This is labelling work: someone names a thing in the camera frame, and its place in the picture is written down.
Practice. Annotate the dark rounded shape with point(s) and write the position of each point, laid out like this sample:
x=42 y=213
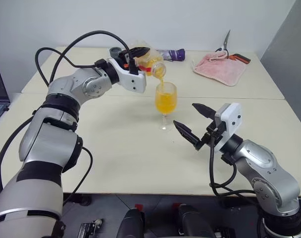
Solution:
x=195 y=223
x=132 y=224

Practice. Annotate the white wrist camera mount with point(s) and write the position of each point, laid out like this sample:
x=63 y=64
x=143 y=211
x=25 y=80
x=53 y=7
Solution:
x=232 y=119
x=130 y=79

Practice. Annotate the orange and black tool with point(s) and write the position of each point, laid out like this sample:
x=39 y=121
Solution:
x=239 y=58

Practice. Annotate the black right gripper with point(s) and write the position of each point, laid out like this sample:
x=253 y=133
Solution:
x=212 y=132

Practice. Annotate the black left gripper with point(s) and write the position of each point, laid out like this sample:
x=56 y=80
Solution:
x=124 y=57

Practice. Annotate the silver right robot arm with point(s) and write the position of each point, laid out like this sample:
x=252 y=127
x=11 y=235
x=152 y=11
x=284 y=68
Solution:
x=269 y=168

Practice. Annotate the folded silver purple umbrella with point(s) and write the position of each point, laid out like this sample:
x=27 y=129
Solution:
x=176 y=54

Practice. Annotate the clear bottle with orange drink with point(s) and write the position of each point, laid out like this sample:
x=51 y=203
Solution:
x=154 y=60

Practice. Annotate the clear wine glass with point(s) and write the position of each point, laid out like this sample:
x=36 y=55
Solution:
x=165 y=101

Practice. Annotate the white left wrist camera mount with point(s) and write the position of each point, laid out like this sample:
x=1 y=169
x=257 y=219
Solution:
x=130 y=79

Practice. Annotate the pink towel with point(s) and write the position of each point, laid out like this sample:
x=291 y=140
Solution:
x=219 y=70

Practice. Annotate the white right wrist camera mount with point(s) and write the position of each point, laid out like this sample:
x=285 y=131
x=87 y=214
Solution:
x=232 y=119

